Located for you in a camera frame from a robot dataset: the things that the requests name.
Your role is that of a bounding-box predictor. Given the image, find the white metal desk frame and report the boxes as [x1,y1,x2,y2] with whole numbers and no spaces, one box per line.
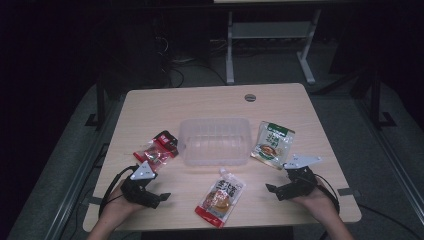
[213,0,324,86]

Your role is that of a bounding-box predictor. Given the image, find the green and white food packet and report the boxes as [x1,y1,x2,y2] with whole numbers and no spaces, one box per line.
[250,120,296,170]

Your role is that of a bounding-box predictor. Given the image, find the red snack packet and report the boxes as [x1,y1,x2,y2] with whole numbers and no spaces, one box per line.
[132,129,180,173]

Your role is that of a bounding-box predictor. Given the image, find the grey tape strip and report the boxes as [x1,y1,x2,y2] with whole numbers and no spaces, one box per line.
[336,187,362,198]
[80,195,105,206]

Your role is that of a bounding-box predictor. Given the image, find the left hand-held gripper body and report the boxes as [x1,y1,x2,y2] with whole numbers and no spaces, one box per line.
[120,161,161,210]

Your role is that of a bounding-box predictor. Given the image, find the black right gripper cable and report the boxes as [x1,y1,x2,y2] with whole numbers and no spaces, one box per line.
[313,173,341,215]

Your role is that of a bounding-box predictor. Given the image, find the orange snack packet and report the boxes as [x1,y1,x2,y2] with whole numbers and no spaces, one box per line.
[194,167,247,229]

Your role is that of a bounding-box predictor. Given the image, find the tangle of dark cables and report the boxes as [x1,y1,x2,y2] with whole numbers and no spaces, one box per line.
[156,34,228,88]

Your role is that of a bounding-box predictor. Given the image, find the person's left hand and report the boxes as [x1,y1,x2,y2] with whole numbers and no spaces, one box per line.
[99,182,148,228]

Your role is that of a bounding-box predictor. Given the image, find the black metal stand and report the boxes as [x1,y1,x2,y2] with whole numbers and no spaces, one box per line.
[370,68,398,130]
[84,74,107,130]

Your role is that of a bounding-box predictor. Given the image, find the person's right hand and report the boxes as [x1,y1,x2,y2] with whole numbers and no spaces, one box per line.
[292,176,339,223]

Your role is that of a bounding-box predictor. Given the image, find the black floor cable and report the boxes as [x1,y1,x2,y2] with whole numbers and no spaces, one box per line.
[357,203,424,239]

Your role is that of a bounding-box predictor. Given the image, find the clear plastic container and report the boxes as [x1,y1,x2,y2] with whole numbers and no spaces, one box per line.
[177,117,252,167]

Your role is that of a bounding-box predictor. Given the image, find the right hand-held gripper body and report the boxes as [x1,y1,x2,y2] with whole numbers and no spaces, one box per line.
[275,153,323,202]

